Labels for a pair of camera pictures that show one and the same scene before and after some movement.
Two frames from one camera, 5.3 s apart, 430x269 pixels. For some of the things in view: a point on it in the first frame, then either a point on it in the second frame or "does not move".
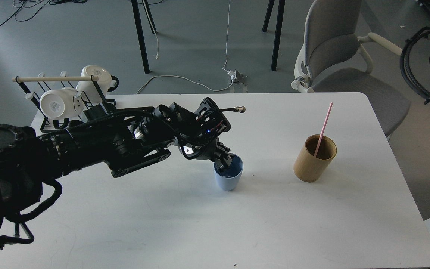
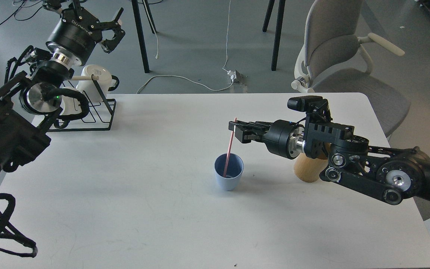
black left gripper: (197, 133) -> (78, 32)
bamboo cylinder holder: (308, 168) does not move
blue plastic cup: (229, 179) does not move
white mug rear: (103, 83) does not move
